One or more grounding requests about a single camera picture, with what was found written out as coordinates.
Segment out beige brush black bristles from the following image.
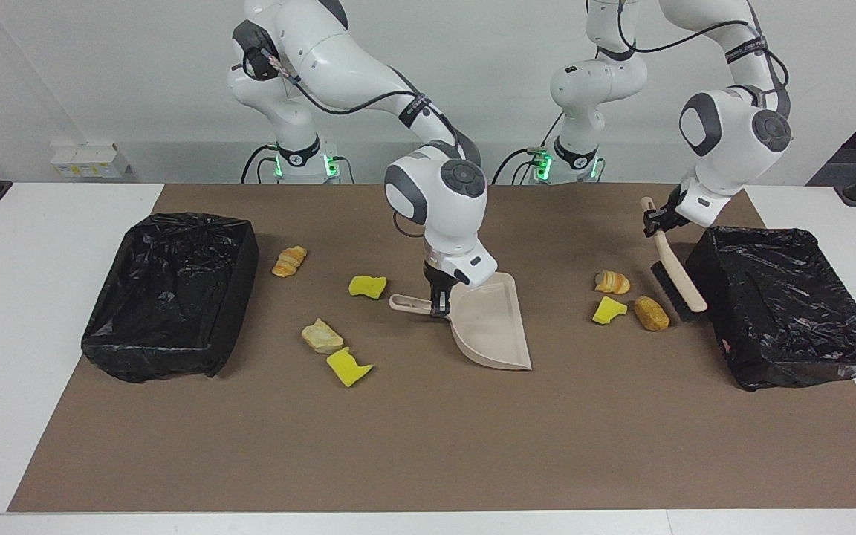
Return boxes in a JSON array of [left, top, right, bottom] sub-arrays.
[[640, 196, 709, 322]]

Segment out beige plastic dustpan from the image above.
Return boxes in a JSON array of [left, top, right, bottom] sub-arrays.
[[389, 272, 534, 372]]

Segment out striped orange white bread roll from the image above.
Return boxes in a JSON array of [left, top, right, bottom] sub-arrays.
[[594, 270, 631, 295]]

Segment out brown oval bread roll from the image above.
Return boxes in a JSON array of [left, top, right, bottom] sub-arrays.
[[634, 296, 670, 332]]

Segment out yellow green sponge piece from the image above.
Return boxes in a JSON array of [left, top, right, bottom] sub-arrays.
[[592, 296, 629, 326]]

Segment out spiral orange pastry horn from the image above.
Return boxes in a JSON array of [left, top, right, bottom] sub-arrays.
[[272, 245, 308, 279]]

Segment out bin with black bag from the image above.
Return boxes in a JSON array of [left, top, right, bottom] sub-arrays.
[[686, 227, 856, 392], [81, 213, 260, 384]]

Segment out pale flat bread piece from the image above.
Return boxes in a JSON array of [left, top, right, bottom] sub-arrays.
[[302, 319, 345, 354]]

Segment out brown table mat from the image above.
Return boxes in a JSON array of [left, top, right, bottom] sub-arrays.
[[8, 184, 856, 513]]

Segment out white box on table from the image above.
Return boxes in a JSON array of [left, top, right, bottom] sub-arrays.
[[51, 143, 132, 179]]

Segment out black left base cable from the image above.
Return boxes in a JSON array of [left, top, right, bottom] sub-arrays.
[[491, 111, 570, 185]]

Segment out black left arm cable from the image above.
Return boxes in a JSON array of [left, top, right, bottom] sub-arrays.
[[584, 0, 791, 120]]

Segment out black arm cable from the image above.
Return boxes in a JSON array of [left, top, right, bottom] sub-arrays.
[[584, 0, 791, 120], [246, 45, 473, 240]]

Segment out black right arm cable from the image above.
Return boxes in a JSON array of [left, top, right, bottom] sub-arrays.
[[246, 45, 473, 240]]

